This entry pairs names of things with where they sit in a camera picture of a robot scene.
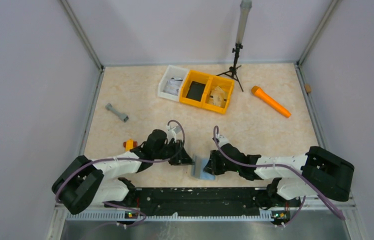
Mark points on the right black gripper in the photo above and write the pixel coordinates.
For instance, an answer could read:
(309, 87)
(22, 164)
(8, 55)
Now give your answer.
(212, 166)

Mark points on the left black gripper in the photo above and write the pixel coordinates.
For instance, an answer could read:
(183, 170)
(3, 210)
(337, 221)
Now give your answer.
(182, 158)

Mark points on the beige card holder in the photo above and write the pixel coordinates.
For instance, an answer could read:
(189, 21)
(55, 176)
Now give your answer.
(197, 169)

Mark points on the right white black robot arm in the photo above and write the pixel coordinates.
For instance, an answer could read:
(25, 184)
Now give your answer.
(310, 173)

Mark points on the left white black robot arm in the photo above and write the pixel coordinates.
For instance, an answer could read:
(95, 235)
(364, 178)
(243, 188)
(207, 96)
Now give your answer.
(88, 182)

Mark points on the yellow red toy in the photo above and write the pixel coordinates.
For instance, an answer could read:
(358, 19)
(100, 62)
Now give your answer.
(130, 144)

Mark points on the black pad in bin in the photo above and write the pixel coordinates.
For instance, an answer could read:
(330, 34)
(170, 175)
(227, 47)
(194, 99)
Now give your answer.
(195, 91)

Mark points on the beige parts in bin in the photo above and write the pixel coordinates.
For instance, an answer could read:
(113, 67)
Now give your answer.
(217, 97)

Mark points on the white plastic bin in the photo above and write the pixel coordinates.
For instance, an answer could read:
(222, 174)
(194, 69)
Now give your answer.
(172, 71)

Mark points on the grey dumbbell-shaped part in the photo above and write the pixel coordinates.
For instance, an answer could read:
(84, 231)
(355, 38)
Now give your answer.
(122, 116)

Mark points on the yellow bin with black pad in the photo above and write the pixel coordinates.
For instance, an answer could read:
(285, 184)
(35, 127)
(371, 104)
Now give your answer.
(198, 76)

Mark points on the yellow bin with beige parts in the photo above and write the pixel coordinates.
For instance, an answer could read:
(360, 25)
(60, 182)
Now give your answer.
(227, 85)

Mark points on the papers in white bin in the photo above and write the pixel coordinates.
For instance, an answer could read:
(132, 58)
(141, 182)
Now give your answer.
(173, 86)

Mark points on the orange flashlight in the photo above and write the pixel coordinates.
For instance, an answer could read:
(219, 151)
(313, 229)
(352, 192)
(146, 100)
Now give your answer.
(261, 94)

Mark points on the black tripod with grey pole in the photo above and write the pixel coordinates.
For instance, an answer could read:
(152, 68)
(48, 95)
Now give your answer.
(245, 7)

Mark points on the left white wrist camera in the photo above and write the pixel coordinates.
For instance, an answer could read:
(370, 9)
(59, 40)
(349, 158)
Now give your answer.
(174, 130)

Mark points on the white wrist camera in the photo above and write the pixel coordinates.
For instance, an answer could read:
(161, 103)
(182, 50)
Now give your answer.
(174, 130)
(221, 140)

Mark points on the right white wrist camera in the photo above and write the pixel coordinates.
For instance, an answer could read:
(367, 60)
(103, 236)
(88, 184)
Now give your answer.
(221, 140)

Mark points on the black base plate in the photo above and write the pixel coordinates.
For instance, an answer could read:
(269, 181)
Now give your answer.
(202, 201)

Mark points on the grey slotted cable duct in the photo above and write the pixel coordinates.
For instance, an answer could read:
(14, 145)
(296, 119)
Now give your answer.
(122, 215)

